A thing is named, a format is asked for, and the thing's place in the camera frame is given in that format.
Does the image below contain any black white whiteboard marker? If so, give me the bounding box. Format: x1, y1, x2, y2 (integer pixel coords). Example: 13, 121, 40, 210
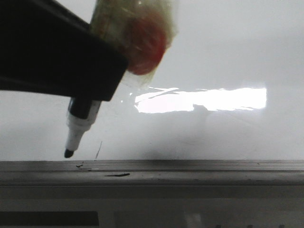
64, 0, 143, 159

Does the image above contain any white whiteboard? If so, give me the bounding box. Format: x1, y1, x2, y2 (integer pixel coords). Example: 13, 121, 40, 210
0, 0, 304, 161

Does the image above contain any orange magnet taped to marker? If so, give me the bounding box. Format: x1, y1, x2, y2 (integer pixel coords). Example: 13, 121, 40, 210
118, 0, 181, 89

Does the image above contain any grey aluminium whiteboard frame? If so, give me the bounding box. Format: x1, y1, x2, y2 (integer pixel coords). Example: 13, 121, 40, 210
0, 160, 304, 187

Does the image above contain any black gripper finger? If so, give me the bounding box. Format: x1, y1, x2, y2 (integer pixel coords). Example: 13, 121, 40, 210
0, 0, 128, 101

